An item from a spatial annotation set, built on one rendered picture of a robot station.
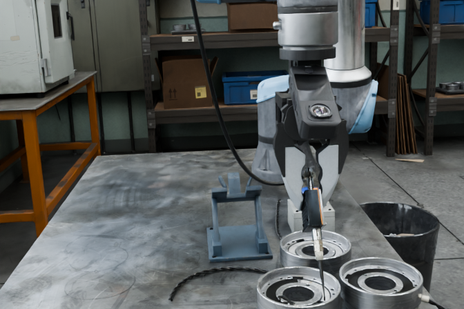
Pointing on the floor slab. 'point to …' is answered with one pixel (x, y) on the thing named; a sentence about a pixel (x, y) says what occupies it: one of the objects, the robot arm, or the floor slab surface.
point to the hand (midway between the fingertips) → (311, 202)
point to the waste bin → (409, 256)
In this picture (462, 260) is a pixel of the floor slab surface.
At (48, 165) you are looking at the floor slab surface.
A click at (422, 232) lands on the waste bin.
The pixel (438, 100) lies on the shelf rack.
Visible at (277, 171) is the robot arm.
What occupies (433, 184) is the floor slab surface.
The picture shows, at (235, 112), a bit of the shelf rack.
